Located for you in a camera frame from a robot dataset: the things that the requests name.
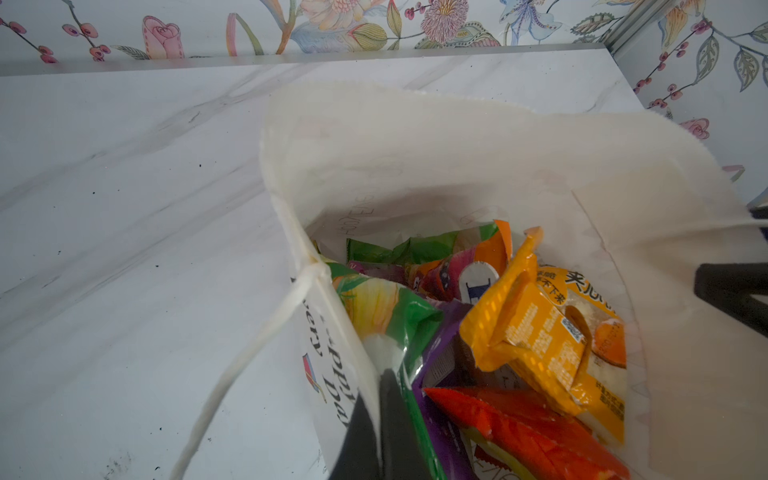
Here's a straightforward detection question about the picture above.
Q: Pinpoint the purple snack bag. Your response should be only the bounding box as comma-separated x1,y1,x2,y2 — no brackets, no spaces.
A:
411,301,476,479

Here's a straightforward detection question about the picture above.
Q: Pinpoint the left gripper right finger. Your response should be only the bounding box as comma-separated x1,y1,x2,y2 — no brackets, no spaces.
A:
379,369,431,480

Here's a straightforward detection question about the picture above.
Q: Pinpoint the small red snack packet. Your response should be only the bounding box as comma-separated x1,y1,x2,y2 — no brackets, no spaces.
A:
425,387,631,479

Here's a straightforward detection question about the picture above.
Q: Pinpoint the pink Foxs candy bag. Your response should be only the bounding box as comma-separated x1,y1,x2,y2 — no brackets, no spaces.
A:
347,235,509,304

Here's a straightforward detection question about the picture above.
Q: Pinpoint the small orange snack packet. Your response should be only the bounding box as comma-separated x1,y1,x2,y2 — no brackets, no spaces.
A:
460,227,587,416

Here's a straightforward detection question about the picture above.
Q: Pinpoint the white paper gift bag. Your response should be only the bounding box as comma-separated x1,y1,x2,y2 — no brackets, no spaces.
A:
169,81,768,480

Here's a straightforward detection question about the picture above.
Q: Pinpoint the orange Foxs candy bag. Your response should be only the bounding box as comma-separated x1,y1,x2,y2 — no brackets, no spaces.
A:
346,220,511,284

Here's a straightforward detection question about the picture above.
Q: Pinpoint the small orange candy packet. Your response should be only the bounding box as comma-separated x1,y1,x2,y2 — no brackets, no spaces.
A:
537,266,627,446

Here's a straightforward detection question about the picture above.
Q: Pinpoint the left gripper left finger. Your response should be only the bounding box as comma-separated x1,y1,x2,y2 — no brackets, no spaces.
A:
328,397,381,480

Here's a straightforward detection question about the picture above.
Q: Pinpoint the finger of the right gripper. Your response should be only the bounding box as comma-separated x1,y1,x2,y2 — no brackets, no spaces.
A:
693,262,767,337

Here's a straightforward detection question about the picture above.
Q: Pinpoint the green Foxs candy bag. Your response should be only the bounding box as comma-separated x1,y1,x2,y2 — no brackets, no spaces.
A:
328,262,446,479

